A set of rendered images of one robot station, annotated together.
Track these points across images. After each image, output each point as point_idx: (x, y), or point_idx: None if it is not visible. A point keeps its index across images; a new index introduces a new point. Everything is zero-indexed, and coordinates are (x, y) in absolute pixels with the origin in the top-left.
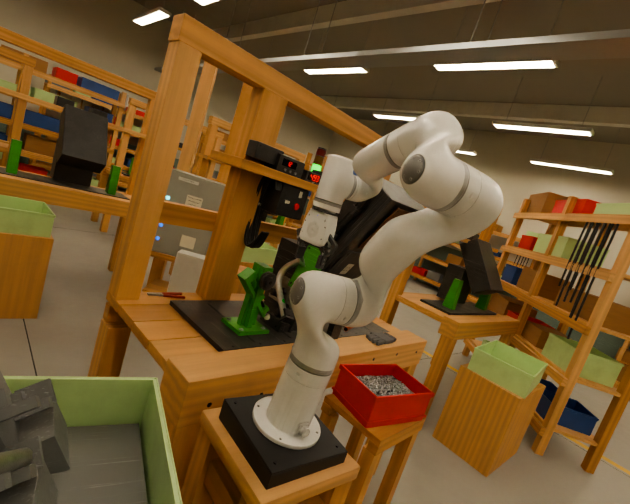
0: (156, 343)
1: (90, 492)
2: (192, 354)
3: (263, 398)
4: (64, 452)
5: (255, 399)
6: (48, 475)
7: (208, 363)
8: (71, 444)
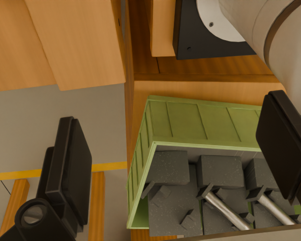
0: (2, 85)
1: None
2: (28, 44)
3: (199, 6)
4: (184, 162)
5: (190, 14)
6: (205, 171)
7: (76, 43)
8: (163, 149)
